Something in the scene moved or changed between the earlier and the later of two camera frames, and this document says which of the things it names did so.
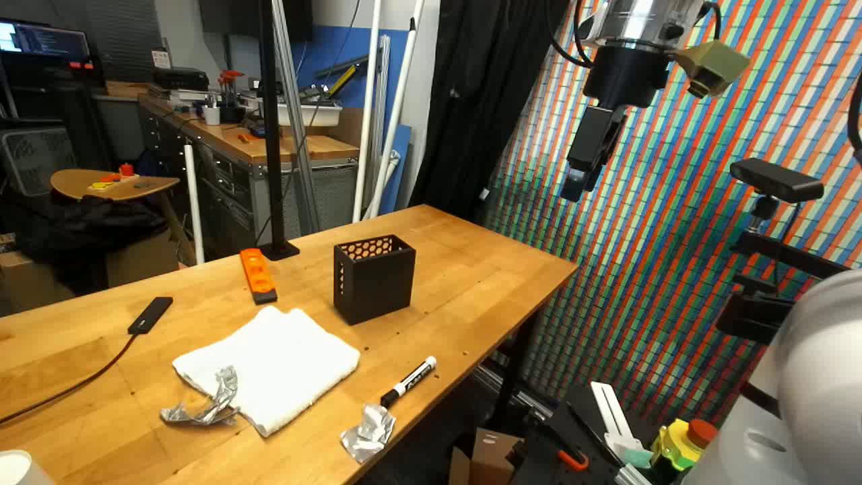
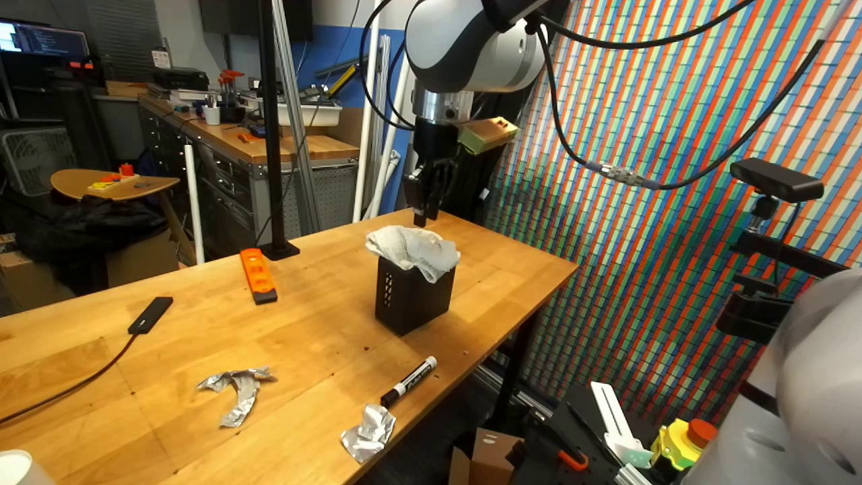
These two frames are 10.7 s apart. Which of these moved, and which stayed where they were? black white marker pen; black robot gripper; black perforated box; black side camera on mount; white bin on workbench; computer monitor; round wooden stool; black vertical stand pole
Moved: black robot gripper; black perforated box
Stayed: black vertical stand pole; black side camera on mount; white bin on workbench; round wooden stool; black white marker pen; computer monitor
